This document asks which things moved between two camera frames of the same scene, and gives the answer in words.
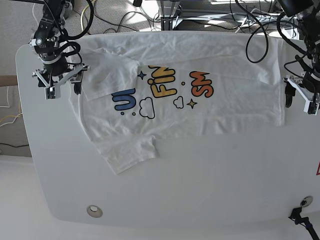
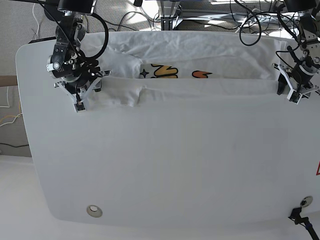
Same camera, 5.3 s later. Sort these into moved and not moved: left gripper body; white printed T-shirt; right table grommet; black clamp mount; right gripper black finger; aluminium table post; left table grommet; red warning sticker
Moved: white printed T-shirt; left gripper body; right gripper black finger
Not moved: aluminium table post; red warning sticker; left table grommet; black clamp mount; right table grommet
